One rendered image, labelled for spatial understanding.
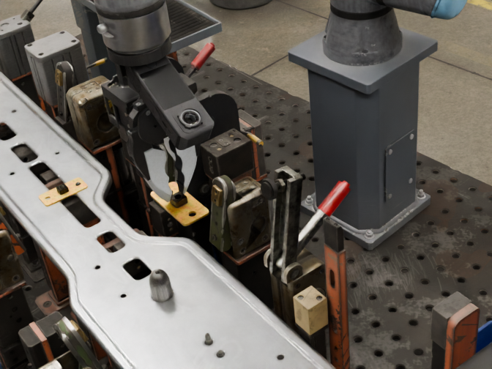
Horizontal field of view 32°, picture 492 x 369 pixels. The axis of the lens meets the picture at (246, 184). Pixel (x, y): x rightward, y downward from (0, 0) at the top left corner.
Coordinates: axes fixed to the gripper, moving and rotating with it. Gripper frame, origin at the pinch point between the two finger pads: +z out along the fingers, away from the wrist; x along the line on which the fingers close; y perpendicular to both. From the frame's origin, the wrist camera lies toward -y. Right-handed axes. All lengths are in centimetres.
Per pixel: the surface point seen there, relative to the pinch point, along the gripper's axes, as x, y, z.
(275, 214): -14.4, 0.5, 12.3
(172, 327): 2.3, 5.6, 26.9
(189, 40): -33, 51, 10
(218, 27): -40, 51, 10
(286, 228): -14.2, -2.1, 13.1
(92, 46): -31, 93, 26
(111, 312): 7.6, 14.3, 26.7
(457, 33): -232, 160, 124
